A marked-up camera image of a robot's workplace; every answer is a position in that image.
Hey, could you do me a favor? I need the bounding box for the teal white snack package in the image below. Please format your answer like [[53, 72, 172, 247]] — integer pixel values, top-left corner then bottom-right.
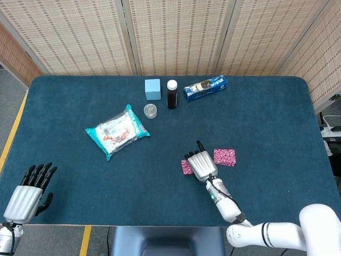
[[85, 103, 151, 162]]

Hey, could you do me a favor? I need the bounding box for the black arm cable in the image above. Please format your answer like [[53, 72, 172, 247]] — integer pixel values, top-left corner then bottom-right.
[[1, 221, 17, 255], [208, 173, 246, 223]]

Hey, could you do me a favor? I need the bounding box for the light blue cube box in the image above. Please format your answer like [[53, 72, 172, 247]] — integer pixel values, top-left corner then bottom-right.
[[144, 78, 162, 101]]

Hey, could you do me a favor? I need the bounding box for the white power strip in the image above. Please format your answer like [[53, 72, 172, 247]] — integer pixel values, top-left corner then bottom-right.
[[321, 125, 341, 134]]

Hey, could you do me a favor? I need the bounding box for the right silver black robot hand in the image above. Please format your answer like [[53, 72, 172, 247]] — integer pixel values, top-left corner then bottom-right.
[[184, 140, 219, 183]]

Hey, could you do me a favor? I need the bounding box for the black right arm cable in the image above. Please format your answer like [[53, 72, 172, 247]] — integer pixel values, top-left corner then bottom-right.
[[208, 173, 246, 223]]

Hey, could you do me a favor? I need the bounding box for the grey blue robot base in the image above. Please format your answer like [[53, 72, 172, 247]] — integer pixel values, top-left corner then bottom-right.
[[110, 226, 226, 256]]

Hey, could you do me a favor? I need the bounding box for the orange woven screen panel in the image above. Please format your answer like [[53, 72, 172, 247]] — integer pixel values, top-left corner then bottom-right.
[[0, 21, 44, 89]]

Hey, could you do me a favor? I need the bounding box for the dark bottle white cap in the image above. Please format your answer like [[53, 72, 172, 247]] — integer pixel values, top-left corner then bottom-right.
[[166, 79, 178, 110]]

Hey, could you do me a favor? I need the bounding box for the white power cable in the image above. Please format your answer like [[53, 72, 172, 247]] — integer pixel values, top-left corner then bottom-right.
[[321, 114, 341, 128]]

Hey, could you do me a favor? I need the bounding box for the small clear round jar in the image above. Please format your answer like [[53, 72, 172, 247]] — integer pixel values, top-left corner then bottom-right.
[[143, 103, 158, 119]]

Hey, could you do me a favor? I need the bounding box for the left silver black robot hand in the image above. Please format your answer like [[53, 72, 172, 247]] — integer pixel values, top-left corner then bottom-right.
[[3, 162, 58, 225]]

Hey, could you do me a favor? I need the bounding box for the long blue cardboard box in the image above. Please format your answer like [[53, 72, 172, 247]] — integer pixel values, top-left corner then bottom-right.
[[183, 75, 229, 103]]

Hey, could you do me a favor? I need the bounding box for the beige woven screen panel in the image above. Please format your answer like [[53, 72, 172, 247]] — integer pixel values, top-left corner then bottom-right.
[[121, 0, 237, 77], [0, 0, 137, 77], [215, 0, 334, 77], [277, 0, 341, 114]]

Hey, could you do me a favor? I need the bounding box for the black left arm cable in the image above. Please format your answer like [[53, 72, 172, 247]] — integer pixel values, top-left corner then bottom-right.
[[1, 221, 17, 255]]

